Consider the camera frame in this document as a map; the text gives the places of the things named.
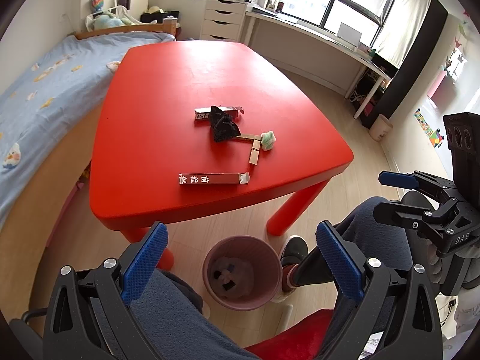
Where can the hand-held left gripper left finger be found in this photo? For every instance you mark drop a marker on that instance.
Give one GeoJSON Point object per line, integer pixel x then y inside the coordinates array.
{"type": "Point", "coordinates": [144, 262]}

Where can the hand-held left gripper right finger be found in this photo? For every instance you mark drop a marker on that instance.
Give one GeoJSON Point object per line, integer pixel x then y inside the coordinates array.
{"type": "Point", "coordinates": [339, 266]}

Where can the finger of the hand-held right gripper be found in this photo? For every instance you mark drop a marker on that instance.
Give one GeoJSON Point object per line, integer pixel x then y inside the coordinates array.
{"type": "Point", "coordinates": [397, 179]}
{"type": "Point", "coordinates": [397, 215]}

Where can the pink waste bin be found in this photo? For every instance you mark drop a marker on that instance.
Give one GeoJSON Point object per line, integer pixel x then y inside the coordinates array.
{"type": "Point", "coordinates": [262, 288]}

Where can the dark red long carton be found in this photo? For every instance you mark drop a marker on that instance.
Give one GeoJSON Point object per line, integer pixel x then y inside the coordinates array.
{"type": "Point", "coordinates": [221, 178]}

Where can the green white wrapper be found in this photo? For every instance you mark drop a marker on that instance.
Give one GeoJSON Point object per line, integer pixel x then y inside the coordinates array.
{"type": "Point", "coordinates": [268, 140]}

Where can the black plastic bag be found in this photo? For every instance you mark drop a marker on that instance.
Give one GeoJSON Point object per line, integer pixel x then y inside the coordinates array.
{"type": "Point", "coordinates": [223, 127]}

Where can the red white carton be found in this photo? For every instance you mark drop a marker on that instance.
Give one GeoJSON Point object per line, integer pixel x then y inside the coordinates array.
{"type": "Point", "coordinates": [200, 115]}

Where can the person's right hand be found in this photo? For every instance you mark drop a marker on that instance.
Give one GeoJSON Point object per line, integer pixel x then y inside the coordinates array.
{"type": "Point", "coordinates": [437, 266]}

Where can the person's right leg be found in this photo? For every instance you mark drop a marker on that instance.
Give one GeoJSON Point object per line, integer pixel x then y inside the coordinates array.
{"type": "Point", "coordinates": [375, 228]}

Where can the person's leg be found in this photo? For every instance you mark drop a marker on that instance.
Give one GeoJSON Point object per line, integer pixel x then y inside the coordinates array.
{"type": "Point", "coordinates": [176, 318]}
{"type": "Point", "coordinates": [375, 228]}

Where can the grey shoe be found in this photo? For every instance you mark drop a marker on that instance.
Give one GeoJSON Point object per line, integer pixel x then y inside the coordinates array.
{"type": "Point", "coordinates": [294, 249]}

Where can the beige floor bin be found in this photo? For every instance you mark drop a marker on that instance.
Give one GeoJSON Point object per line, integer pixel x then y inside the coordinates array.
{"type": "Point", "coordinates": [379, 129]}

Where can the person's left leg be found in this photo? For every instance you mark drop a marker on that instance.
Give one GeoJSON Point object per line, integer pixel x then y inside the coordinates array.
{"type": "Point", "coordinates": [176, 318]}

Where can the red chair seat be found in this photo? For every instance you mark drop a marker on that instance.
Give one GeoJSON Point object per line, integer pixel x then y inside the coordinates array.
{"type": "Point", "coordinates": [296, 337]}

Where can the crumpled clear plastic wrap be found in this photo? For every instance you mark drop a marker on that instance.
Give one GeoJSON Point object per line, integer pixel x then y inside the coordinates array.
{"type": "Point", "coordinates": [240, 273]}

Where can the bed with blue sheet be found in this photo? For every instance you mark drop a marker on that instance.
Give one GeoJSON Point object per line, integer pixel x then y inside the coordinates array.
{"type": "Point", "coordinates": [48, 183]}

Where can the black tall cabinet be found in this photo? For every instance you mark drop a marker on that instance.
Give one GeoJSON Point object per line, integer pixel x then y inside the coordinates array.
{"type": "Point", "coordinates": [423, 56]}

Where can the paper crane garland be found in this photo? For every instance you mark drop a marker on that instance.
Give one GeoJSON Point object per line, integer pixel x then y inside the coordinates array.
{"type": "Point", "coordinates": [455, 58]}

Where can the white hanging cloth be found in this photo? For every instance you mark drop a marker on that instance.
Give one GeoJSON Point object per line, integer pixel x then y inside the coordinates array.
{"type": "Point", "coordinates": [405, 26]}

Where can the white long desk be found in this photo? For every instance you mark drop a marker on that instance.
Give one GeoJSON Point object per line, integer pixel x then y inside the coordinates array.
{"type": "Point", "coordinates": [311, 32]}

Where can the blue printed blanket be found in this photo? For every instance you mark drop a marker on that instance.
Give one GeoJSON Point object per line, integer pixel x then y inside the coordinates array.
{"type": "Point", "coordinates": [48, 93]}

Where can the red plastic table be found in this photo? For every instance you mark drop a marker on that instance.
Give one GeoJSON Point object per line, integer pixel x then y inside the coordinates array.
{"type": "Point", "coordinates": [210, 78]}

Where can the white drawer unit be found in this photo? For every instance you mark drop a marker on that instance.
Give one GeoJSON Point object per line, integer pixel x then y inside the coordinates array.
{"type": "Point", "coordinates": [223, 18]}

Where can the pastel plush toy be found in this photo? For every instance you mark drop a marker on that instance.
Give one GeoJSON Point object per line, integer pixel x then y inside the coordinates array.
{"type": "Point", "coordinates": [107, 21]}

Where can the black storage box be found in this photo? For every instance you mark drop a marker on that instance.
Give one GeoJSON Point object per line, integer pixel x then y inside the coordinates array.
{"type": "Point", "coordinates": [157, 17]}

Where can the straw hat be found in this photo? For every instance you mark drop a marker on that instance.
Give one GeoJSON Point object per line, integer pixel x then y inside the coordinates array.
{"type": "Point", "coordinates": [155, 9]}

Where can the rainbow heart pendant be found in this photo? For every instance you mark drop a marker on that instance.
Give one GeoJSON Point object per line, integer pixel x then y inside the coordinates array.
{"type": "Point", "coordinates": [98, 2]}

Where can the colourful puzzle wall poster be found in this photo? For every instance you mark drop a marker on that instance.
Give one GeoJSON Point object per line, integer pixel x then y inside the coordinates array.
{"type": "Point", "coordinates": [427, 127]}

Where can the pink wall paper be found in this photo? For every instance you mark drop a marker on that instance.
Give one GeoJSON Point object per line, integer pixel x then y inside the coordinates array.
{"type": "Point", "coordinates": [437, 86]}

